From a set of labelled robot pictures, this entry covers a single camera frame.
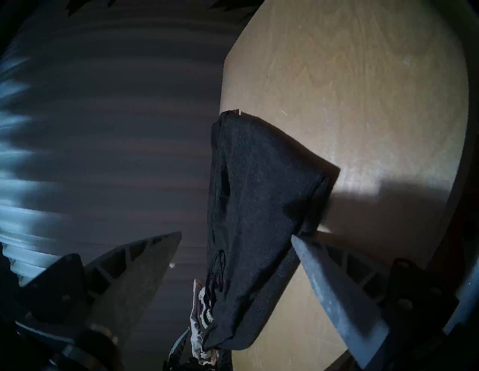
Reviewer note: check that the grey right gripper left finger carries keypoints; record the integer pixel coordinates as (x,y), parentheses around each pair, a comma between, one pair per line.
(127,280)

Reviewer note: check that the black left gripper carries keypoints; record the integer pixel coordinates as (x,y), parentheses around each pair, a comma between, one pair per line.
(220,364)

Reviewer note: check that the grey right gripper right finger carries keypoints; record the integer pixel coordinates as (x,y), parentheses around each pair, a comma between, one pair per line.
(340,295)

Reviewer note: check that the brown pleated curtain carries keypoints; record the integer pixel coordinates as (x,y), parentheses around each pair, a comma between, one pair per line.
(112,131)

